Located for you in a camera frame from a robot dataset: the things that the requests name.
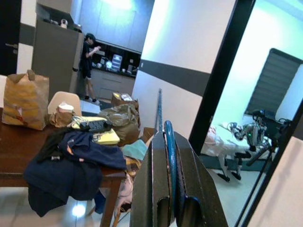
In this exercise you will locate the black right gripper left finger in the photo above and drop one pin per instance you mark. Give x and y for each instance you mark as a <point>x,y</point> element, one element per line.
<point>146,189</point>

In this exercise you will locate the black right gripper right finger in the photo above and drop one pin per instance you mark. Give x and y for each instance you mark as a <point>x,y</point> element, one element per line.
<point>198,179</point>

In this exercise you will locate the blue plastic hanger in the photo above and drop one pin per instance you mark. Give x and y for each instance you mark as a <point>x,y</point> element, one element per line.
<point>171,146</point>

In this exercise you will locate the pink cloth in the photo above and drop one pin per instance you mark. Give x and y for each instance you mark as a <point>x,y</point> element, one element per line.
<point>125,189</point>

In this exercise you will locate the teal cloth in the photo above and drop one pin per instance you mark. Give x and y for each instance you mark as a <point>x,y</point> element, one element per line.
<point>136,151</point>

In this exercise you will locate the pale yellow pad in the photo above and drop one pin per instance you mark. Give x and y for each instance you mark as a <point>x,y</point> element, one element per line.
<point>107,138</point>

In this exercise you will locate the silver humanoid robot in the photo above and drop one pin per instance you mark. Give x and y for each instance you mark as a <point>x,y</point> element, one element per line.
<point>251,132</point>

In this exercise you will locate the crumpled brown bag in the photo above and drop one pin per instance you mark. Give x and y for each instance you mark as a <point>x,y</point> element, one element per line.
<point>123,123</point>

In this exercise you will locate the navy garment with orange print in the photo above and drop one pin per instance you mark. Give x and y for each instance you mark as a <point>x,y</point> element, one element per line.
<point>71,172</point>

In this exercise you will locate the black power strip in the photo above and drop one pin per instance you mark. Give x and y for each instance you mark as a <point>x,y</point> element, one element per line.
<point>94,125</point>

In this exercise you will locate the brown bag with white contents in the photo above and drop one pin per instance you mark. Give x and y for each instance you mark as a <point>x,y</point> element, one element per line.
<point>118,100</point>

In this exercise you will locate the black tripod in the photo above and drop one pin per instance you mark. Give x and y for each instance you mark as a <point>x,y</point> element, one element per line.
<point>282,130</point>

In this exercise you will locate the black cloth garment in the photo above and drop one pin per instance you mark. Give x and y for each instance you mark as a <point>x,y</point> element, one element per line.
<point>50,146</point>

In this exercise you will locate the grey kitchen counter cabinet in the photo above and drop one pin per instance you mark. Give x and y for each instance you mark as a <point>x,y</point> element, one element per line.
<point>111,82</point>

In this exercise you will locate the small brown paper bag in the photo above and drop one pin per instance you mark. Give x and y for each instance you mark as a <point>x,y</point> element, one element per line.
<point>59,118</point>

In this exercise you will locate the beige chair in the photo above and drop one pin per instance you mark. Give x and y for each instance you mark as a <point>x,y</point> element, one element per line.
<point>71,98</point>

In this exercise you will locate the dark window blind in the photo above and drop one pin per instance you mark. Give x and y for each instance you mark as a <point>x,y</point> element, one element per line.
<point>274,82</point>

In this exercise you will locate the clear stacked plastic container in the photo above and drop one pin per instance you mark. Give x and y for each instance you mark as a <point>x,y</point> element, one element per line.
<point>116,62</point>

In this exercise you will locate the dark brown wooden table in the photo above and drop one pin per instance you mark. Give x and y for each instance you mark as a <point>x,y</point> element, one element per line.
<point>16,151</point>

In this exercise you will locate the person in black clothes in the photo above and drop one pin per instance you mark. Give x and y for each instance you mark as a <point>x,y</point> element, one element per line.
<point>86,59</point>

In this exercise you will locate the grey refrigerator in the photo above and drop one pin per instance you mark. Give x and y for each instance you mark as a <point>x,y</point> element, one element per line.
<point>56,61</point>

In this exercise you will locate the tall black rectangular frame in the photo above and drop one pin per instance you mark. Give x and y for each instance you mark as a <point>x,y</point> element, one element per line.
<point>221,71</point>

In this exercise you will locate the white round camera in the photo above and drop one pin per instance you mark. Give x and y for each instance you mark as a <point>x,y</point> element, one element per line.
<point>64,23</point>

